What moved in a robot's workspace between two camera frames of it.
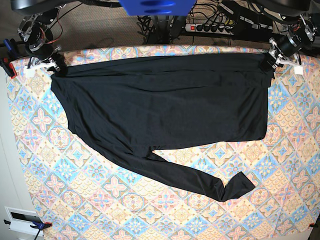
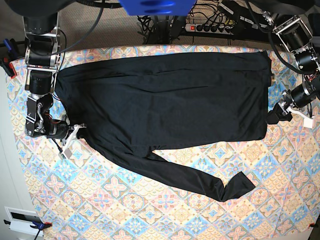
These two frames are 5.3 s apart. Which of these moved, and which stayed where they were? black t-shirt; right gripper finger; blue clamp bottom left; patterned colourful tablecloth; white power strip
Moved: right gripper finger
Stayed: white power strip; patterned colourful tablecloth; black t-shirt; blue clamp bottom left
